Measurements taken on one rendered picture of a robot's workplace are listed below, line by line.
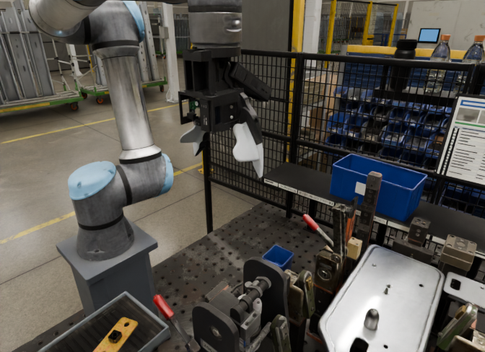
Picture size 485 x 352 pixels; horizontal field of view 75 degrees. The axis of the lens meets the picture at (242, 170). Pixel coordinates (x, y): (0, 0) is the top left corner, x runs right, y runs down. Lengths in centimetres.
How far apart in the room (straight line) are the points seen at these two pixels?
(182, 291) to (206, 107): 101
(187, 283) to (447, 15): 661
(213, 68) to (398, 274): 83
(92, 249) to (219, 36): 67
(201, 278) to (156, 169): 64
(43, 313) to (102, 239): 164
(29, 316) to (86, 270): 164
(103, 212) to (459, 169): 118
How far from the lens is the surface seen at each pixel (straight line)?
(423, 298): 103
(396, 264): 111
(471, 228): 135
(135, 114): 88
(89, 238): 93
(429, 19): 729
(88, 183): 85
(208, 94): 47
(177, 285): 139
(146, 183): 89
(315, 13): 495
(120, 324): 69
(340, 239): 94
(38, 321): 249
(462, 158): 136
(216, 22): 46
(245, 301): 66
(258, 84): 54
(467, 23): 716
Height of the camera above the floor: 167
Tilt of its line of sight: 25 degrees down
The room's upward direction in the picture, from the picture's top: straight up
